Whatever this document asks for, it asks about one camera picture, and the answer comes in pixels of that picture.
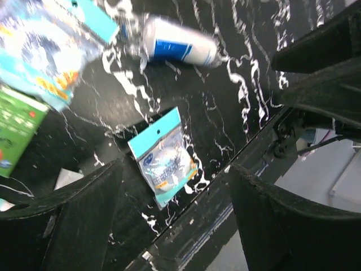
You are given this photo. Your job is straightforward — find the small green box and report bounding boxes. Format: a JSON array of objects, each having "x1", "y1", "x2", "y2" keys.
[{"x1": 1, "y1": 86, "x2": 50, "y2": 178}]

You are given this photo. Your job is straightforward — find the teal bandage packet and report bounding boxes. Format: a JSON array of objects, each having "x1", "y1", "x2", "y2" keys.
[{"x1": 128, "y1": 107, "x2": 198, "y2": 209}]

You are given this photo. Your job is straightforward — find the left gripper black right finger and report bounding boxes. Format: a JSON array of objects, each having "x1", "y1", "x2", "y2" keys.
[{"x1": 228, "y1": 165, "x2": 360, "y2": 270}]

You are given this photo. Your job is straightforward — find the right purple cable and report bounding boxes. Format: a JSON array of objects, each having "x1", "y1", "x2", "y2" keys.
[{"x1": 318, "y1": 129, "x2": 344, "y2": 143}]

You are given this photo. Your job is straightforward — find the white blue tube bottle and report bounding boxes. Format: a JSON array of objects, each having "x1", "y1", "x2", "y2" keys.
[{"x1": 120, "y1": 14, "x2": 223, "y2": 70}]

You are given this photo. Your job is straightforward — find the teal white sachet strips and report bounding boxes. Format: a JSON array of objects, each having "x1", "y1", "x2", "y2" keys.
[{"x1": 1, "y1": 168, "x2": 84, "y2": 212}]

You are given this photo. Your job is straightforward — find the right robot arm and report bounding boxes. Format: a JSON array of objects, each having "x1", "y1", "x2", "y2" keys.
[{"x1": 271, "y1": 1, "x2": 360, "y2": 158}]

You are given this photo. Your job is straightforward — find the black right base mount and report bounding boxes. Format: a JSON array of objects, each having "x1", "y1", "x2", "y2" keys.
[{"x1": 127, "y1": 109, "x2": 304, "y2": 270}]

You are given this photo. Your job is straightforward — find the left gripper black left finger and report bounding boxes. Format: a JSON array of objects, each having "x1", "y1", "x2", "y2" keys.
[{"x1": 1, "y1": 160, "x2": 122, "y2": 270}]

